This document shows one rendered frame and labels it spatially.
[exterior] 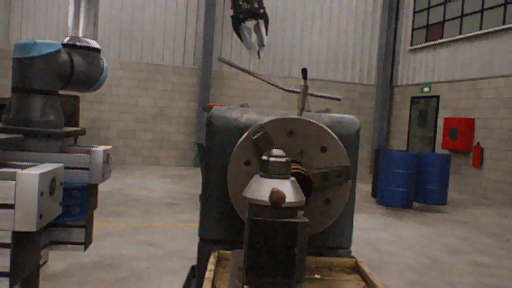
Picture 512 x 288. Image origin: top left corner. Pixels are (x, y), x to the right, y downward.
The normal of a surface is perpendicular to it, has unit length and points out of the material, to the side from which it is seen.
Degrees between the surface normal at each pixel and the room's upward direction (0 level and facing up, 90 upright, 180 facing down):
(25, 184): 90
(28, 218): 90
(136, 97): 90
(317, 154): 90
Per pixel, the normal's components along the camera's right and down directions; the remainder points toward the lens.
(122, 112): 0.27, 0.07
